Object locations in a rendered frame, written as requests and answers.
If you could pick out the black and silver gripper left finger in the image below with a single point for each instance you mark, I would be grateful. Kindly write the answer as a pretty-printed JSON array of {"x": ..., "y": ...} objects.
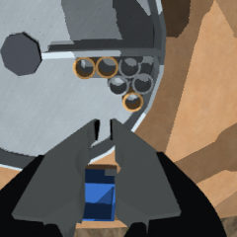
[{"x": 49, "y": 190}]

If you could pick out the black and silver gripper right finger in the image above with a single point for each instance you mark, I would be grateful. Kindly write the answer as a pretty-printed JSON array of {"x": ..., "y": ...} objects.
[{"x": 152, "y": 189}]

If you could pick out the grey metal bushing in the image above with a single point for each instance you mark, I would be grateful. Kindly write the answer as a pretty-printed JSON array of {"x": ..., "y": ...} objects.
[
  {"x": 133, "y": 73},
  {"x": 147, "y": 88},
  {"x": 118, "y": 92}
]

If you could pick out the blue open crate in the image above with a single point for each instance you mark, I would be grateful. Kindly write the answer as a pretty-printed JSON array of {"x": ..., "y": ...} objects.
[{"x": 100, "y": 195}]

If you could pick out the bronze bushing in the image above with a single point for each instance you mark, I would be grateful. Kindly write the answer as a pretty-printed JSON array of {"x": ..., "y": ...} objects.
[
  {"x": 81, "y": 74},
  {"x": 135, "y": 106},
  {"x": 107, "y": 74}
]

